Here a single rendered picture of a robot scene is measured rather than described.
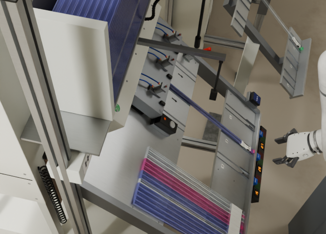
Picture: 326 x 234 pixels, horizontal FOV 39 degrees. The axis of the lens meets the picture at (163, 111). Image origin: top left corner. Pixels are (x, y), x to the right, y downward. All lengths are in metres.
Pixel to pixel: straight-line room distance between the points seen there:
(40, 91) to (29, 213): 1.11
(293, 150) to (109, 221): 0.75
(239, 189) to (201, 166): 0.88
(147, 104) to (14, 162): 0.43
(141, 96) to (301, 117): 1.68
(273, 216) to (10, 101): 1.83
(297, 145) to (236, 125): 0.25
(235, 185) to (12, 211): 0.86
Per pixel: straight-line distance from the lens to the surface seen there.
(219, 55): 1.33
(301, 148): 1.79
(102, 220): 1.86
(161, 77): 1.52
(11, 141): 1.16
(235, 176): 1.79
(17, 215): 1.92
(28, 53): 0.76
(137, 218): 1.39
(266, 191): 2.66
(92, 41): 0.92
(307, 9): 3.58
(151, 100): 1.45
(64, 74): 1.04
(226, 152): 1.78
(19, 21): 0.71
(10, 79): 1.04
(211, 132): 2.76
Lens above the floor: 2.36
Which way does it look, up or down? 57 degrees down
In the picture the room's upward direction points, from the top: 4 degrees clockwise
